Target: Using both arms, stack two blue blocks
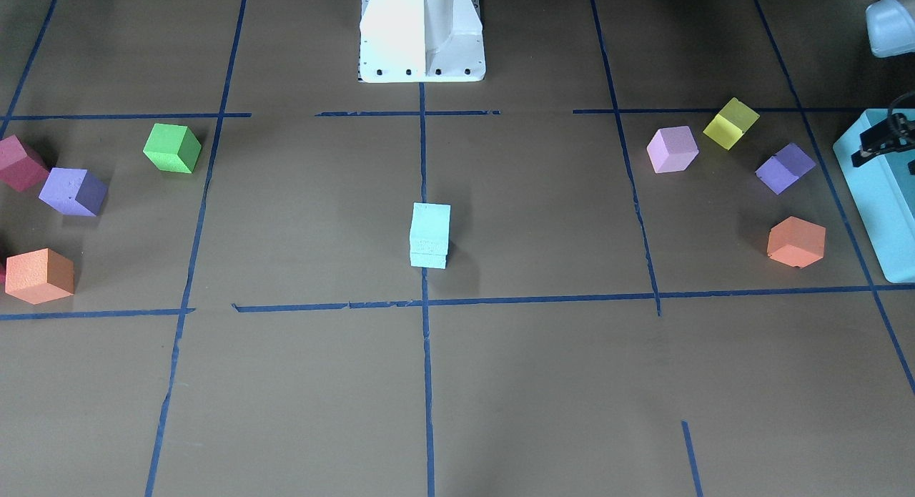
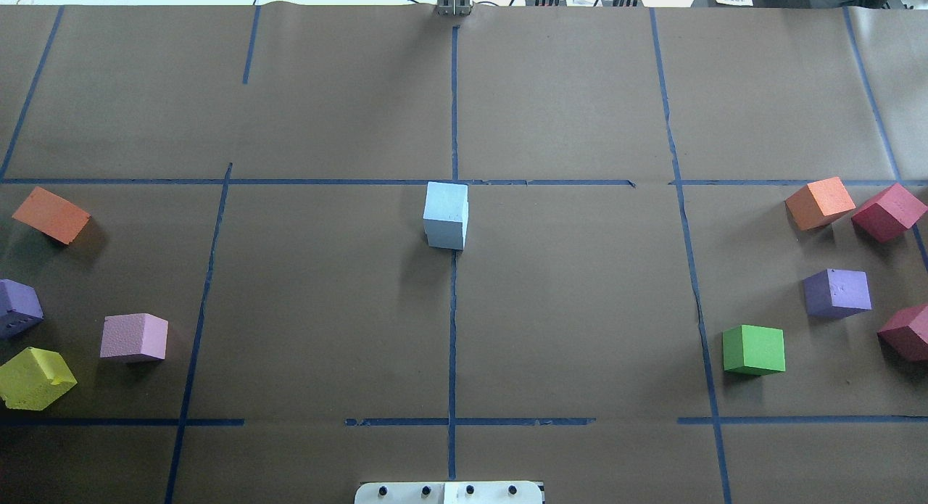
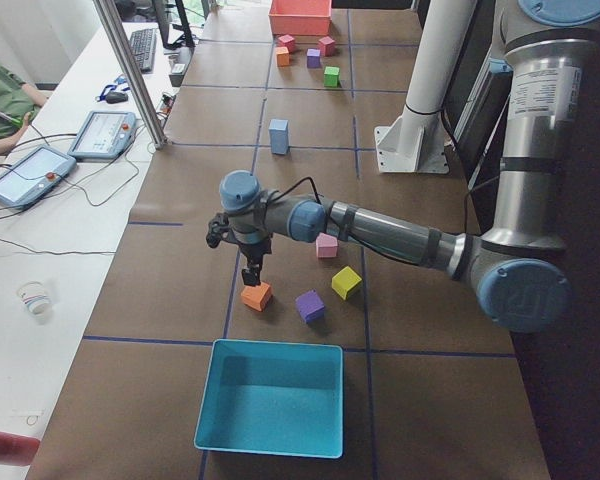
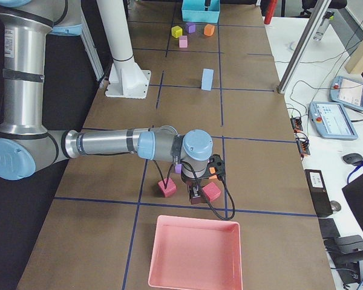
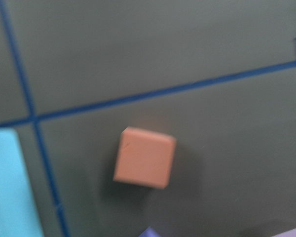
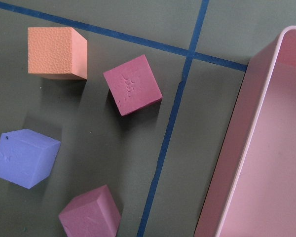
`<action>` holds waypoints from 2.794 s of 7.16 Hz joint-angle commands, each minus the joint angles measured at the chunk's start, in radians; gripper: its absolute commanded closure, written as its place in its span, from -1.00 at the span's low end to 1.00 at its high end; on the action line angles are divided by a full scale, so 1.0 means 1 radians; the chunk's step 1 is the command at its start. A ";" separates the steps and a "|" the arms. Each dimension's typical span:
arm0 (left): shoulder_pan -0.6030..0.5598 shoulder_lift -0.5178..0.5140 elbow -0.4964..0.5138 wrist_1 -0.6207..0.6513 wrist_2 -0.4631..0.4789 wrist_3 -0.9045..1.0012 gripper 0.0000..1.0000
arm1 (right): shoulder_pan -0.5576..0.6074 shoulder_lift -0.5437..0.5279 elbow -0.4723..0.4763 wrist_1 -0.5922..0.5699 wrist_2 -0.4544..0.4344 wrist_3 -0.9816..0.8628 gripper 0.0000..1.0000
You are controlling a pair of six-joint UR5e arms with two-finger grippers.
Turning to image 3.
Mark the aluminium frame post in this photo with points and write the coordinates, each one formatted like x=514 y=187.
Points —
x=117 y=36

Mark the teal plastic bin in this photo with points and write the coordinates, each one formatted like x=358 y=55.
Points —
x=273 y=398

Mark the far teach pendant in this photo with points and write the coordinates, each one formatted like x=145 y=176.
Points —
x=103 y=136

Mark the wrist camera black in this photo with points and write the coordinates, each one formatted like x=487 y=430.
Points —
x=218 y=231

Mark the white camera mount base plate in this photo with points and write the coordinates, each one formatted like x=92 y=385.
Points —
x=411 y=144

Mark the orange foam block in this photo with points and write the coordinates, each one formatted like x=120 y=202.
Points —
x=282 y=56
x=256 y=296

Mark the orange foam block left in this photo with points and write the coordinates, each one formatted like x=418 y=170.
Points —
x=256 y=296

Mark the teach pendant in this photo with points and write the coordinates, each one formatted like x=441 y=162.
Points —
x=103 y=136
x=34 y=176

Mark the black keyboard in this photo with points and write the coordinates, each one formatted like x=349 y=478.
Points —
x=143 y=46

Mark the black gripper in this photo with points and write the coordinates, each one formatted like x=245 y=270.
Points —
x=253 y=251

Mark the red foam block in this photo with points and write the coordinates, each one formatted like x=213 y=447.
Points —
x=288 y=41
x=327 y=46

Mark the purple foam block right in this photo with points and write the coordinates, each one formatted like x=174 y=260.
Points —
x=313 y=58

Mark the person in green shirt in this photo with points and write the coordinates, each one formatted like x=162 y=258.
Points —
x=20 y=102

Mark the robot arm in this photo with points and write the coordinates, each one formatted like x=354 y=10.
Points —
x=543 y=46

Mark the red foam block upper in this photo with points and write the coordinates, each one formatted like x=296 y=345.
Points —
x=288 y=41

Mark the red plastic bin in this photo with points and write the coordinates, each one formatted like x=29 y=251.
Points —
x=300 y=17

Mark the yellow foam block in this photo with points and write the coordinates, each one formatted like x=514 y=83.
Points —
x=346 y=282

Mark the pink foam block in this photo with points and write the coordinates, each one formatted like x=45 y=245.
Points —
x=326 y=246

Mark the red foam block lower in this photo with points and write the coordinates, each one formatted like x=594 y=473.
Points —
x=327 y=46

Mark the paper cup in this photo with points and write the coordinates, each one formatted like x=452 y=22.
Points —
x=35 y=297

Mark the orange foam block right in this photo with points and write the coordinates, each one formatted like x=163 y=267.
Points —
x=282 y=56

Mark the green foam block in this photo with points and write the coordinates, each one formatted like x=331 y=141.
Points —
x=331 y=77

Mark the purple foam block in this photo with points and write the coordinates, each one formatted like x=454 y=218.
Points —
x=313 y=58
x=310 y=306

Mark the brown paper table cover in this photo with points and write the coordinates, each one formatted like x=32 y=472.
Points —
x=432 y=389

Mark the purple foam block left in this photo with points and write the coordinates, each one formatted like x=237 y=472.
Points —
x=310 y=306

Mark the blue foam block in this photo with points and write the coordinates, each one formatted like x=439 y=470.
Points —
x=278 y=131
x=279 y=145

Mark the near teach pendant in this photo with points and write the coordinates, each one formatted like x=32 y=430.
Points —
x=34 y=176

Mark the red object at edge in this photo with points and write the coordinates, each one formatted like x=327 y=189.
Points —
x=17 y=450

